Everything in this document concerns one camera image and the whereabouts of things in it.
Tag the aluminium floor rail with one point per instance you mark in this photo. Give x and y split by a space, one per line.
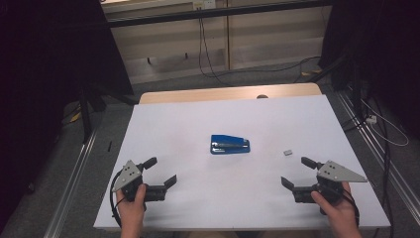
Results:
379 155
71 185

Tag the small black floor piece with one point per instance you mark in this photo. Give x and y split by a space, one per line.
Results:
109 146

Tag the person's right hand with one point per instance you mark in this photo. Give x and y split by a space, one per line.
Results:
336 211

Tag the blue stapler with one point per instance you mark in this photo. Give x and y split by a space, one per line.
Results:
231 145

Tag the white wall socket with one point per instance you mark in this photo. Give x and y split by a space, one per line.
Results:
204 4

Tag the black stand leg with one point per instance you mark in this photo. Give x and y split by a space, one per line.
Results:
328 69

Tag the black curtain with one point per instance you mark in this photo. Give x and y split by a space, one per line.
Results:
43 82
379 49

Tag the dark round table grommet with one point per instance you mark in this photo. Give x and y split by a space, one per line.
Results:
262 96

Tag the wooden table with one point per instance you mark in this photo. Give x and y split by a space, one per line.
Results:
204 94

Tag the black metal stand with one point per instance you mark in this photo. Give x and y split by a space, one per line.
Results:
87 109

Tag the person's left hand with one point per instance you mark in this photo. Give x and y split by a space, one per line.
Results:
132 211

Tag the yellow floor tape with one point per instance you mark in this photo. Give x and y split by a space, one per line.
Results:
75 116
313 72

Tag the black horizontal frame bar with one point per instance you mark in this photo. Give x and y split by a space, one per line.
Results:
211 14

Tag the white power plug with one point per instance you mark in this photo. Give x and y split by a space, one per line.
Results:
371 119

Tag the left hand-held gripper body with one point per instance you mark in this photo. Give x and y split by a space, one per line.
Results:
127 177

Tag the small grey staple strip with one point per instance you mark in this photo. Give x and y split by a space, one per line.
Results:
288 152

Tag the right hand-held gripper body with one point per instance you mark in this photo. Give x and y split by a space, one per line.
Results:
333 173

